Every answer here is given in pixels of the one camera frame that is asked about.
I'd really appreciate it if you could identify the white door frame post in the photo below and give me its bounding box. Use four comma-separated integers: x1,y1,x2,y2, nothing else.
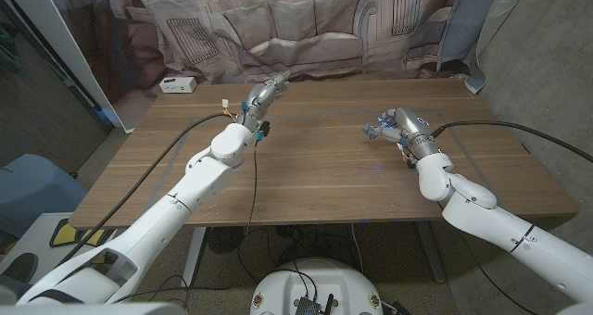
0,0,135,133

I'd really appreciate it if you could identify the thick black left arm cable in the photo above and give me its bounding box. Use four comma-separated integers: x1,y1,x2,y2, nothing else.
57,112,235,266

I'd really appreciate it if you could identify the small black electronics module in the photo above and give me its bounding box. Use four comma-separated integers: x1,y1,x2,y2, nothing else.
294,294,335,315

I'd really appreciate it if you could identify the white power strip box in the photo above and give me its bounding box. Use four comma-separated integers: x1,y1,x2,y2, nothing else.
158,76,198,95

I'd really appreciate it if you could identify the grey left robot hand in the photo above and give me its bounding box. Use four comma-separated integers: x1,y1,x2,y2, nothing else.
239,69,292,133

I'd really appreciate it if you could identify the printed sofa backdrop cloth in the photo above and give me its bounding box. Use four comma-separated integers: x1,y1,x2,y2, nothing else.
44,0,534,95

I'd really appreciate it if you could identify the grey table leg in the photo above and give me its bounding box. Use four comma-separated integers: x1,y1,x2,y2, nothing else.
414,220,448,284

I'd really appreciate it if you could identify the thin white floor cable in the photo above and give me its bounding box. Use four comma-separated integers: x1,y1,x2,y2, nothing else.
350,222,366,275

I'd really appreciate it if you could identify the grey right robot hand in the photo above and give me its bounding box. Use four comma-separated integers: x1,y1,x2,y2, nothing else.
370,107,441,159

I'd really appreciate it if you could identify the white table leg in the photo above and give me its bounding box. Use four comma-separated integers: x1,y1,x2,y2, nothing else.
182,225,208,287

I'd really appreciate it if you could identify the white robot torso base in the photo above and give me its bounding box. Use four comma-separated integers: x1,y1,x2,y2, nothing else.
249,258,385,315

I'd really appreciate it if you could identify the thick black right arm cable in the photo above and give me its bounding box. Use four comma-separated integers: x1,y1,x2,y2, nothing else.
430,120,593,164

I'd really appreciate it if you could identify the round black floor fan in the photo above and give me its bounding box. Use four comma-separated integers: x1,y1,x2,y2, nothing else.
207,225,246,255

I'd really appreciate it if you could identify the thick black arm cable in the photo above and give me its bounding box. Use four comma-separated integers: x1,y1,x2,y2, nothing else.
57,112,235,266
430,120,593,164

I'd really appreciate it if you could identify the blue chair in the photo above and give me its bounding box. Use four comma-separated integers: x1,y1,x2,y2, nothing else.
0,153,89,243

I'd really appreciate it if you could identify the black floor cable tangle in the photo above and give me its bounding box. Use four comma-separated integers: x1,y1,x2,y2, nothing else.
235,224,367,284

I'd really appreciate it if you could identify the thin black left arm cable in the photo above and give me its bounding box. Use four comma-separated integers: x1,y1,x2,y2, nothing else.
245,141,259,233

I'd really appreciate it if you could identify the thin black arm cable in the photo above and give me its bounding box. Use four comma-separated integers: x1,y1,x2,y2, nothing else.
245,141,259,233
462,240,541,315

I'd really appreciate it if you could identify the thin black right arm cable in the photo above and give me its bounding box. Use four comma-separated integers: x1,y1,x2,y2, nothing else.
462,240,541,315

